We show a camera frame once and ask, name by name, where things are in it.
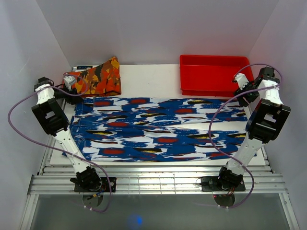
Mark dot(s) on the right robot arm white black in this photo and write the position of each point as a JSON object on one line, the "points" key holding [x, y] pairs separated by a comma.
{"points": [[263, 126]]}

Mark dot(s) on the small blue white label card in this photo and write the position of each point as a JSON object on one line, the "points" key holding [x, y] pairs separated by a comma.
{"points": [[81, 68]]}

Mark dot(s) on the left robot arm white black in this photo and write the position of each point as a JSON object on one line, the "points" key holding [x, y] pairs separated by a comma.
{"points": [[54, 122]]}

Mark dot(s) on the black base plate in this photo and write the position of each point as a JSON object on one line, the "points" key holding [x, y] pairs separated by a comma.
{"points": [[213, 184], [101, 185]]}

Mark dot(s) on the red plastic tray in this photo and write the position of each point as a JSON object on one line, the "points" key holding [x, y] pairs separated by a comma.
{"points": [[202, 75]]}

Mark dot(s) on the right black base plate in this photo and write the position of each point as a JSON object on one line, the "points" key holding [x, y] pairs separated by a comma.
{"points": [[213, 184]]}

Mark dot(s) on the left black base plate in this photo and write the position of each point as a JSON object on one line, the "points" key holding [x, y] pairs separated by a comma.
{"points": [[101, 185]]}

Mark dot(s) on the blue white red patterned trousers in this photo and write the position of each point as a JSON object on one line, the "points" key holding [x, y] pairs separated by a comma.
{"points": [[149, 129]]}

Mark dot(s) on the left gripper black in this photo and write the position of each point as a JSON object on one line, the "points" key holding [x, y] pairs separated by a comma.
{"points": [[74, 99]]}

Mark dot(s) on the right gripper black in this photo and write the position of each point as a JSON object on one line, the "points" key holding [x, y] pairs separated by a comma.
{"points": [[242, 102]]}

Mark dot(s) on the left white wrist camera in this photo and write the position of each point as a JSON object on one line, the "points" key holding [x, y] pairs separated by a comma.
{"points": [[69, 81]]}

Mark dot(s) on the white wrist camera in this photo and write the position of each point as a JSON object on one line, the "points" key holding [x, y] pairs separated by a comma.
{"points": [[69, 81], [241, 80]]}

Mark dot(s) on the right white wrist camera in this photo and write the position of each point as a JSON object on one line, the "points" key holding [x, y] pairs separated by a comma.
{"points": [[241, 80]]}

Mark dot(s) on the aluminium rail frame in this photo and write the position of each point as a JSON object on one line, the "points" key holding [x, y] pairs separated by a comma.
{"points": [[162, 177]]}

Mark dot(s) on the orange camouflage folded trousers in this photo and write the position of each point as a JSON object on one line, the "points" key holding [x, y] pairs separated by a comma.
{"points": [[102, 80]]}

